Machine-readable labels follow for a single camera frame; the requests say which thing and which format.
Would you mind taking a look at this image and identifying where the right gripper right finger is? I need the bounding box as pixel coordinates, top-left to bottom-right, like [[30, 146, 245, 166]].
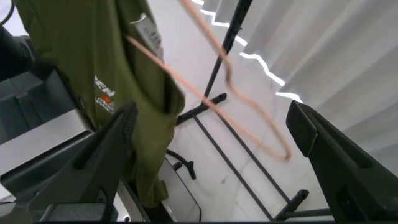
[[285, 100, 398, 222]]

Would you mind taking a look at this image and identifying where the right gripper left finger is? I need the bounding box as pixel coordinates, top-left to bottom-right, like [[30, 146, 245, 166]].
[[27, 101, 139, 222]]

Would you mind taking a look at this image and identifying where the green printed shirt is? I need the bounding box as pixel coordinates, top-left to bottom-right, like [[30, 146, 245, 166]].
[[14, 0, 187, 209]]

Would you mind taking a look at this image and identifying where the pink clothes hanger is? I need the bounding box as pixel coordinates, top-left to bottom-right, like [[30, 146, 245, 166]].
[[126, 0, 292, 162]]

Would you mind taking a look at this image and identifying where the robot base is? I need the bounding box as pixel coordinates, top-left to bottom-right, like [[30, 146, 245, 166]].
[[0, 70, 203, 222]]

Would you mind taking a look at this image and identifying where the black clothes rack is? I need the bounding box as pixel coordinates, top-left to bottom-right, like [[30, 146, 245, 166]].
[[175, 0, 332, 222]]

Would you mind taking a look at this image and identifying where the white curtain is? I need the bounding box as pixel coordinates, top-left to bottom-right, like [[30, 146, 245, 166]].
[[198, 0, 398, 177]]

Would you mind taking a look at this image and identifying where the black cable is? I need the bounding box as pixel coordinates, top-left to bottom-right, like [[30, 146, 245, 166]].
[[166, 149, 197, 180], [0, 0, 16, 26]]

